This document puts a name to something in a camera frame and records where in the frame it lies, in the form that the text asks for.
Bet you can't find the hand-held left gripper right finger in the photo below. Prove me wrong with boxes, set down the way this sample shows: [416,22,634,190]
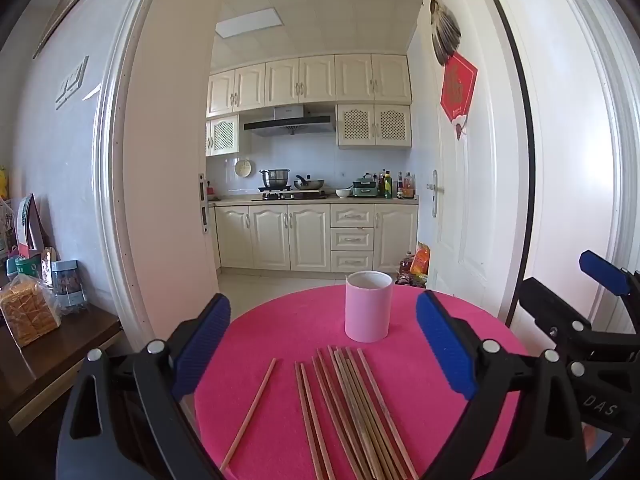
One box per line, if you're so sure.
[416,290,587,480]

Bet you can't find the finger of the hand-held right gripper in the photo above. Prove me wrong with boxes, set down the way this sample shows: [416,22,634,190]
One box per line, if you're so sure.
[579,250,640,335]
[519,277,640,362]

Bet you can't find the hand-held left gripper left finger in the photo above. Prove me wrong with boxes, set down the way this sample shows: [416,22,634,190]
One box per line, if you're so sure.
[56,292,232,480]

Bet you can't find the single wooden chopstick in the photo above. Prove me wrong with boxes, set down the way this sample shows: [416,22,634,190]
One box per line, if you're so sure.
[220,358,277,471]

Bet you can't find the pink cup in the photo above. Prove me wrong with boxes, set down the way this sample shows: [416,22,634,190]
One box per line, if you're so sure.
[344,270,392,344]

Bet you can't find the bunch of wooden chopsticks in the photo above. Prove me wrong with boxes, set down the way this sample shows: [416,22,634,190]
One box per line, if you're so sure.
[294,345,420,480]

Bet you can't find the pink round table mat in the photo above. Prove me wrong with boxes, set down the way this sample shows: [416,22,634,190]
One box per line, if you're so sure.
[194,285,531,480]

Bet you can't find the orange snack bag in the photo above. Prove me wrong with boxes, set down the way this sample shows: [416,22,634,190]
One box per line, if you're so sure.
[410,241,432,276]

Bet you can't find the white panelled door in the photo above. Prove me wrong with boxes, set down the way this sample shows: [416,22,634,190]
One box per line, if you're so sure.
[406,0,533,328]

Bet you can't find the metal door strike plate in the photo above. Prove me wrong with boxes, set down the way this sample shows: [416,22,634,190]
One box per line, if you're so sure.
[199,173,210,235]

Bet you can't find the cream lower kitchen cabinets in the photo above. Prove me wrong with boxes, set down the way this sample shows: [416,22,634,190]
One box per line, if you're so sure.
[214,201,420,274]

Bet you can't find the cream kitchen cabinets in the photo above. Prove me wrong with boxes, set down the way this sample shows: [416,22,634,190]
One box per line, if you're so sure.
[206,53,413,118]
[214,201,420,274]

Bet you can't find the brown wooden side table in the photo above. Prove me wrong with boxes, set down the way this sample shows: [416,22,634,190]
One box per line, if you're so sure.
[0,302,124,436]

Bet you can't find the clear snack jar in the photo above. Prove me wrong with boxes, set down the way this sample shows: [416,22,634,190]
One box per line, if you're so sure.
[51,259,86,311]

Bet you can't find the row of condiment bottles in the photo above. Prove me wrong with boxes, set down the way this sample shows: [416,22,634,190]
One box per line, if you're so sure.
[378,169,417,200]

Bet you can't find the black gas stove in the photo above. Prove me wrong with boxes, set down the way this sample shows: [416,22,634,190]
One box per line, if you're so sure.
[251,187,331,201]

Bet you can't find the green countertop cooker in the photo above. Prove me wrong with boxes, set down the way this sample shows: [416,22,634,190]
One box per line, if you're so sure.
[352,174,380,199]

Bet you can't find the steel cooking pot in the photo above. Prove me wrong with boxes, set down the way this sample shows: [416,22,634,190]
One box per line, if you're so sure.
[259,169,291,189]

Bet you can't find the bagged sliced bread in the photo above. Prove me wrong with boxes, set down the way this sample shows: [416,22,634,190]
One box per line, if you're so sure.
[0,274,63,349]

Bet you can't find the green lidded canister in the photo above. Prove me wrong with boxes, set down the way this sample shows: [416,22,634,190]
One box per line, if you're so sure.
[6,254,44,282]

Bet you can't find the row of standing books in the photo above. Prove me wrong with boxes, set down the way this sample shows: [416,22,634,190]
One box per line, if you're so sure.
[0,192,49,261]

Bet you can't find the red paper door decoration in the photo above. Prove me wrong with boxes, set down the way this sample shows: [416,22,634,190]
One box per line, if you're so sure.
[440,54,479,140]

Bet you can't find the steel range hood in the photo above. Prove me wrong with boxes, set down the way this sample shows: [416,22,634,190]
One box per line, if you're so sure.
[243,105,337,137]

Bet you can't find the cream upper kitchen cabinets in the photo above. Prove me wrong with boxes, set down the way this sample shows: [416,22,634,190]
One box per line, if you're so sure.
[206,53,413,118]

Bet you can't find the rectangular ceiling light panel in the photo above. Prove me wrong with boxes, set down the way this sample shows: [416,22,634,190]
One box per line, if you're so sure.
[216,9,285,39]

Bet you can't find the silver door handle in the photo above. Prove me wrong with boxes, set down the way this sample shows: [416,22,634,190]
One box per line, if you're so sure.
[425,170,445,219]

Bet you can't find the cream lattice-door wall cabinet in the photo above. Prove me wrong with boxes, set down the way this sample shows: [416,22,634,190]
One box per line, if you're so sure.
[206,115,240,157]
[336,104,412,149]

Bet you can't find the feather fan wall decoration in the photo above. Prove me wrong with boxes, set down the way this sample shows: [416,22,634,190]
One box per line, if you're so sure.
[427,0,462,67]

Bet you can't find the white wall switch panel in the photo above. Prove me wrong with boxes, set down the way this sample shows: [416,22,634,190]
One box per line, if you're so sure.
[55,55,90,111]

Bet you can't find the framed wall picture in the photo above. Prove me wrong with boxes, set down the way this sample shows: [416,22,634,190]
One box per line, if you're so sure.
[32,0,109,60]

